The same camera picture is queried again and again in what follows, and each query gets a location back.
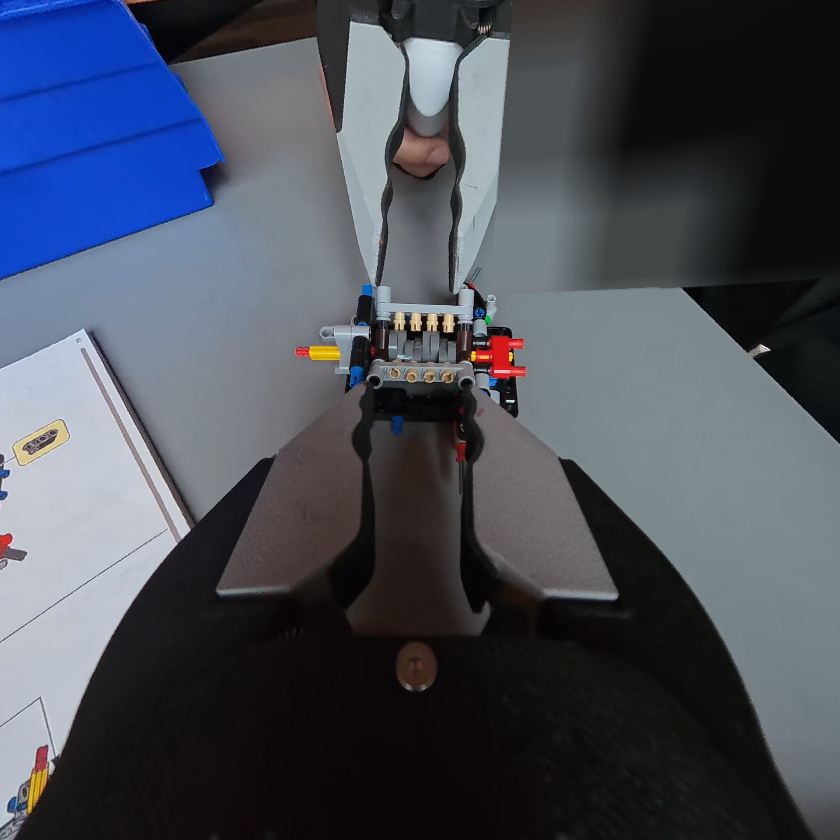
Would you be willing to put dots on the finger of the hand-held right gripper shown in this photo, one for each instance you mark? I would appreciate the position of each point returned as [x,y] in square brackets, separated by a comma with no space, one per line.
[367,118]
[482,131]

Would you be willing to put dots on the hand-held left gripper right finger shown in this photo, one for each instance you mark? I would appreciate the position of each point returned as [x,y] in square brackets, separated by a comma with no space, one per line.
[538,518]

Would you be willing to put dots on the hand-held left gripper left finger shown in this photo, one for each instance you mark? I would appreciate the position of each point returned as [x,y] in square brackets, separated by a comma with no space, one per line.
[295,518]

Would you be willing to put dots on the red and grey lego axle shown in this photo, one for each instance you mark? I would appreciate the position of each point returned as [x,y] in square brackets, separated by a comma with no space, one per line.
[460,451]

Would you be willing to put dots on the multicoloured lego engine assembly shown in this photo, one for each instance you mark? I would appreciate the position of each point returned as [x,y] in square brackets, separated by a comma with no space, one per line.
[420,341]

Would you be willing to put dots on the lego instruction booklet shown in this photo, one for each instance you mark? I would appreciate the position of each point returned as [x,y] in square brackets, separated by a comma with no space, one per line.
[65,525]

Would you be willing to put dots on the person's right hand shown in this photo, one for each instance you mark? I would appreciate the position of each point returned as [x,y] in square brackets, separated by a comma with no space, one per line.
[423,157]

